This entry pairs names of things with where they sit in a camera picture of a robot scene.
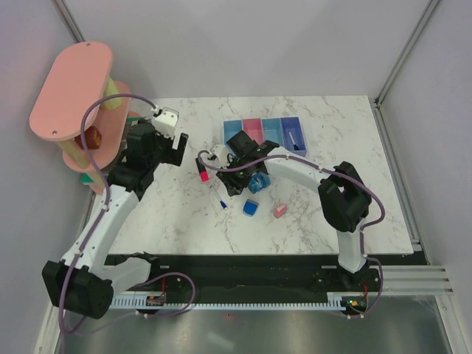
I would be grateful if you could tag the blue round tape jar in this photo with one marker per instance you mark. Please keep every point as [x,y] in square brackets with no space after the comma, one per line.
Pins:
[258,182]

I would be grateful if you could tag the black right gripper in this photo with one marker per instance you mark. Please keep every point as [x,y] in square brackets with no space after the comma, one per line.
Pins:
[234,186]

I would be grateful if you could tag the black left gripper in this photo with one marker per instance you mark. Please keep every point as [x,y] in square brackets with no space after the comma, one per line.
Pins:
[173,156]

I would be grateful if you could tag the sky blue drawer bin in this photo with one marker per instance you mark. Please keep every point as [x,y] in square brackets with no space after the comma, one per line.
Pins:
[272,130]

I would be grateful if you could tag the brown block on shelf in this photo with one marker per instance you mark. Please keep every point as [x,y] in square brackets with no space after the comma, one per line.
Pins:
[93,139]

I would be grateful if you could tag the blue pencil sharpener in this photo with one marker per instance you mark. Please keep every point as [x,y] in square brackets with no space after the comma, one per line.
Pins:
[250,208]

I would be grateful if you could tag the black blue highlighter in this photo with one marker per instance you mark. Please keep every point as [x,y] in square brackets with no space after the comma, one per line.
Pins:
[293,141]

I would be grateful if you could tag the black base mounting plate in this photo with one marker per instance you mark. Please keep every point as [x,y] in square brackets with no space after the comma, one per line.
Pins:
[255,277]

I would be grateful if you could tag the light blue drawer bin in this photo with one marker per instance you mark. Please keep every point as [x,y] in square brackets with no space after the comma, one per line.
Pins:
[230,128]

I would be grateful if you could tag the purple drawer bin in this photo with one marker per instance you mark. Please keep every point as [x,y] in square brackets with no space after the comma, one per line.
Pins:
[293,124]

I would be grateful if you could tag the stack of books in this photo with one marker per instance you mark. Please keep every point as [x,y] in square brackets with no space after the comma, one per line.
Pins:
[132,119]

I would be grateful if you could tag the pink tiered wooden shelf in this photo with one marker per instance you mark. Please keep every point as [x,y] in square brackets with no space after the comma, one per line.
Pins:
[80,76]

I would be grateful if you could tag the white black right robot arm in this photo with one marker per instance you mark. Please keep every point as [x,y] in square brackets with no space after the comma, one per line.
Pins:
[342,194]

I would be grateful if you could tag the pink eraser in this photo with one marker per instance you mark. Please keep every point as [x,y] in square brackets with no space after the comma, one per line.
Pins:
[280,210]

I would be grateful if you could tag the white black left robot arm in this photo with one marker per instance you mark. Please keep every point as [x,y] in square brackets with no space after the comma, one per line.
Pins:
[80,282]

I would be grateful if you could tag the pink drawer bin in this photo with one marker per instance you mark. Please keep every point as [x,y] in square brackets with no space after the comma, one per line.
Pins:
[253,128]

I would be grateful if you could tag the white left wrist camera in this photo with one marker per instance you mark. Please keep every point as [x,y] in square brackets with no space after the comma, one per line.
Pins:
[165,120]

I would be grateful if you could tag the white slotted cable duct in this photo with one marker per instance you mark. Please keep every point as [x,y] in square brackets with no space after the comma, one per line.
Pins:
[153,301]

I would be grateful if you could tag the white blue marker pen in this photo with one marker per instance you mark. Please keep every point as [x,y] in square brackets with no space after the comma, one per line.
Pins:
[219,198]

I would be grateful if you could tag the black pink highlighter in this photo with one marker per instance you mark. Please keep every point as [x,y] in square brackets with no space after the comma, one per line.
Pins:
[202,171]

